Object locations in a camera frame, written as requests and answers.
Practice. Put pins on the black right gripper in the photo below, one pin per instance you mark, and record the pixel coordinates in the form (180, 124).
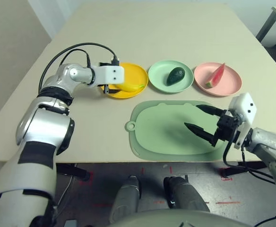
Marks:
(227, 125)

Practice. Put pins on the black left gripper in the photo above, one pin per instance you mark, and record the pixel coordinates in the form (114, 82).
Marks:
(105, 64)

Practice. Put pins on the yellow toy banana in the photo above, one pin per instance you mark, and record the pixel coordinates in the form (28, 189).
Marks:
(132, 88)

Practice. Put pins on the red toy watermelon slice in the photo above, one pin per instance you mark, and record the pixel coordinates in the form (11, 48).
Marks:
(216, 76)

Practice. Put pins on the dark green toy avocado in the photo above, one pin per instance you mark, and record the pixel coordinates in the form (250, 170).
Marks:
(175, 76)

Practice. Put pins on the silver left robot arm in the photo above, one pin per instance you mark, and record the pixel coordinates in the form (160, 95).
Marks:
(45, 125)

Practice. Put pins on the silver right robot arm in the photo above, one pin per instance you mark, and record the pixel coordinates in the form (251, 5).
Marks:
(270, 146)

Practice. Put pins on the yellow plastic plate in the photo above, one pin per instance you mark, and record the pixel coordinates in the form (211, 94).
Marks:
(133, 73)

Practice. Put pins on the green silicone cutting mat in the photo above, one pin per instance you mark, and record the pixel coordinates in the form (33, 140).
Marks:
(164, 132)

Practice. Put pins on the pink plastic plate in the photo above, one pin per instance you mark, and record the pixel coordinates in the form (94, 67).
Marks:
(230, 82)

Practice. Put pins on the mint green plastic plate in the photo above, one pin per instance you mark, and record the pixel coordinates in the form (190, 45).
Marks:
(157, 78)

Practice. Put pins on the black table support beam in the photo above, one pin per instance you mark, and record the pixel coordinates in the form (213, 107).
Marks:
(81, 173)
(232, 171)

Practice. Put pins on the red floor tape corner mark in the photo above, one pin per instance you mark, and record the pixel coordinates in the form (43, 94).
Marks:
(91, 177)
(226, 178)

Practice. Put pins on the grey right robot leg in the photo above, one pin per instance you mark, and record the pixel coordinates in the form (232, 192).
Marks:
(185, 196)

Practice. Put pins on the grey robot leg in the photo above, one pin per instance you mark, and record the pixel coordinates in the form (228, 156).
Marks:
(126, 198)
(185, 196)

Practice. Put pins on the red floor tape strip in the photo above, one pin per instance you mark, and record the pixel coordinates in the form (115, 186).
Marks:
(227, 202)

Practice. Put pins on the grey robot torso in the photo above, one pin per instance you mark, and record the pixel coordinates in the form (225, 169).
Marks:
(175, 220)

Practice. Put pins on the grey left robot leg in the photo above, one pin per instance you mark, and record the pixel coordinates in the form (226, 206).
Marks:
(126, 198)

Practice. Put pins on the grey flat floor object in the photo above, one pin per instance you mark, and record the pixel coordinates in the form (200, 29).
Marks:
(70, 223)

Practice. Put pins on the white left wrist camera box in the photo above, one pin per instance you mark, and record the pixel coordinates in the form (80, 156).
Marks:
(109, 74)

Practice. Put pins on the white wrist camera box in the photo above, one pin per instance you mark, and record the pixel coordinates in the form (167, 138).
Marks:
(245, 111)
(109, 74)

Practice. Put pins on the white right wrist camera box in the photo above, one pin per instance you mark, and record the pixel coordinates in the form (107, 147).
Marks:
(245, 111)

